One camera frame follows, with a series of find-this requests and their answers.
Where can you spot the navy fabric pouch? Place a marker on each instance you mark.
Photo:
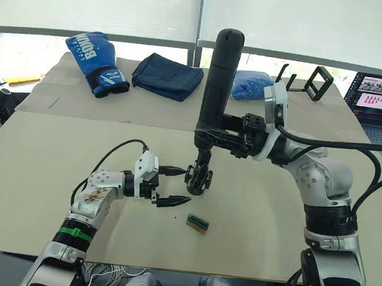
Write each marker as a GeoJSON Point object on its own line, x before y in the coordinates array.
{"type": "Point", "coordinates": [167, 75]}

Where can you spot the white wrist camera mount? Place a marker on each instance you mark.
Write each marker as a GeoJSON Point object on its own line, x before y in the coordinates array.
{"type": "Point", "coordinates": [277, 101]}
{"type": "Point", "coordinates": [146, 165]}

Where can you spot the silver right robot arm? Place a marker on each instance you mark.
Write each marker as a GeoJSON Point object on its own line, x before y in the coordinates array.
{"type": "Point", "coordinates": [330, 185]}

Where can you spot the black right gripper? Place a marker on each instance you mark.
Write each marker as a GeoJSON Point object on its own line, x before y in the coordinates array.
{"type": "Point", "coordinates": [251, 135]}

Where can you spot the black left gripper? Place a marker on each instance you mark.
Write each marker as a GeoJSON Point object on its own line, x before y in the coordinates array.
{"type": "Point", "coordinates": [148, 189]}

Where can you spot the black metal stand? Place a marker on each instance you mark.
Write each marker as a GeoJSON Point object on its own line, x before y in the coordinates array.
{"type": "Point", "coordinates": [318, 83]}

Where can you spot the small green screw box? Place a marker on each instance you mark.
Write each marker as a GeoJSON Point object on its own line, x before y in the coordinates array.
{"type": "Point", "coordinates": [197, 224]}

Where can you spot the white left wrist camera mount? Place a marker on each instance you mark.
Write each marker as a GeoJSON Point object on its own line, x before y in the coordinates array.
{"type": "Point", "coordinates": [146, 165]}

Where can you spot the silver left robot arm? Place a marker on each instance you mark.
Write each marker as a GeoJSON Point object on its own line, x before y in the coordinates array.
{"type": "Point", "coordinates": [93, 194]}

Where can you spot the yellow flat strip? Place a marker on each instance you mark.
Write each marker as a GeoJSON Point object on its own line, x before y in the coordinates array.
{"type": "Point", "coordinates": [21, 79]}

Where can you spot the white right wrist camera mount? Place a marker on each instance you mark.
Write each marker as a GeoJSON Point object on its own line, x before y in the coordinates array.
{"type": "Point", "coordinates": [277, 101]}

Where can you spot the open laptop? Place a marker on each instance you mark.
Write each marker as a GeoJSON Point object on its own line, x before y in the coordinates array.
{"type": "Point", "coordinates": [379, 108]}

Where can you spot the blue plastic bag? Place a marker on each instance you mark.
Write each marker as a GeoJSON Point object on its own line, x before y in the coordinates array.
{"type": "Point", "coordinates": [250, 86]}

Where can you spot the black cylinder object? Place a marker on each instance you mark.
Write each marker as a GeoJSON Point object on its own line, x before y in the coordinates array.
{"type": "Point", "coordinates": [3, 99]}

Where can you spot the blue boxing glove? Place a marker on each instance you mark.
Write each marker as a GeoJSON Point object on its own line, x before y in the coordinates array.
{"type": "Point", "coordinates": [97, 61]}

